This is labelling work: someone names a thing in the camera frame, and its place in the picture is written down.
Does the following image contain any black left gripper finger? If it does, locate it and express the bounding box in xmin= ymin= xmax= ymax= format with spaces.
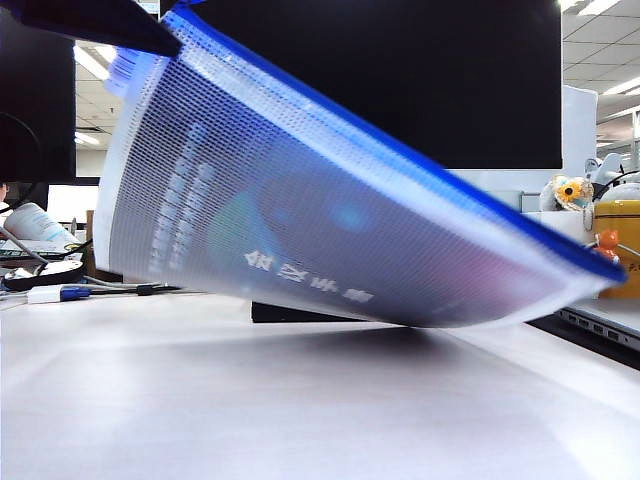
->
xmin=0 ymin=0 xmax=182 ymax=57

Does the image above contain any transparent file bag blue zipper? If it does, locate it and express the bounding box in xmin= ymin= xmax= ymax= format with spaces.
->
xmin=93 ymin=4 xmax=629 ymax=332

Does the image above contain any black monitor with round base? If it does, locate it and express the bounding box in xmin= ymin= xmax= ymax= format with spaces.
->
xmin=0 ymin=9 xmax=77 ymax=184

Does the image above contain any small lit monitor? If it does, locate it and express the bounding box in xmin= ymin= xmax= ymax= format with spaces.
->
xmin=46 ymin=182 xmax=102 ymax=227

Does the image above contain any brown wooden cabinet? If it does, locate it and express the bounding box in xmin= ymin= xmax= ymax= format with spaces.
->
xmin=85 ymin=209 xmax=124 ymax=284

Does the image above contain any white rolled paper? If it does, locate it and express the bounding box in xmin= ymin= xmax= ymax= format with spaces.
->
xmin=1 ymin=202 xmax=81 ymax=252

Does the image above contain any black round monitor base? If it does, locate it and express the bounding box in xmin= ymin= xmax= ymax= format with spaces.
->
xmin=3 ymin=261 xmax=86 ymax=293

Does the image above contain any white adapter with blue plug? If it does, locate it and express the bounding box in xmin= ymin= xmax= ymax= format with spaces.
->
xmin=26 ymin=284 xmax=94 ymax=306

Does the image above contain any large black AOC monitor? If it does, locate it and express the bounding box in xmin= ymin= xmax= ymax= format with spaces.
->
xmin=159 ymin=0 xmax=563 ymax=171

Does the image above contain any white partition panel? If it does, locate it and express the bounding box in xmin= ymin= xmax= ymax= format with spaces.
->
xmin=560 ymin=84 xmax=599 ymax=174

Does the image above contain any white square container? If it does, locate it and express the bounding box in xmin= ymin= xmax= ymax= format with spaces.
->
xmin=519 ymin=210 xmax=596 ymax=247

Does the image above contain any crochet sunflower toy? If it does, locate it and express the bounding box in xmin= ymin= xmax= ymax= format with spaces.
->
xmin=537 ymin=174 xmax=595 ymax=214

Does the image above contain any yellow tin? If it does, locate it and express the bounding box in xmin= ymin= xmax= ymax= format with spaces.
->
xmin=593 ymin=199 xmax=640 ymax=300

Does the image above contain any silver laptop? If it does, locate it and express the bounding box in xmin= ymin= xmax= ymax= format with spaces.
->
xmin=558 ymin=298 xmax=640 ymax=354

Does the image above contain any grey white cable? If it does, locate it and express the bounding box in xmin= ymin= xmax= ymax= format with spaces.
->
xmin=83 ymin=275 xmax=166 ymax=290

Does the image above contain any black looped cable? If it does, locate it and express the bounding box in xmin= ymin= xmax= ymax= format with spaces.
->
xmin=89 ymin=282 xmax=182 ymax=297

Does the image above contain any orange fox cable clip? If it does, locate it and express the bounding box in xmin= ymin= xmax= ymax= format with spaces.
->
xmin=592 ymin=229 xmax=622 ymax=267

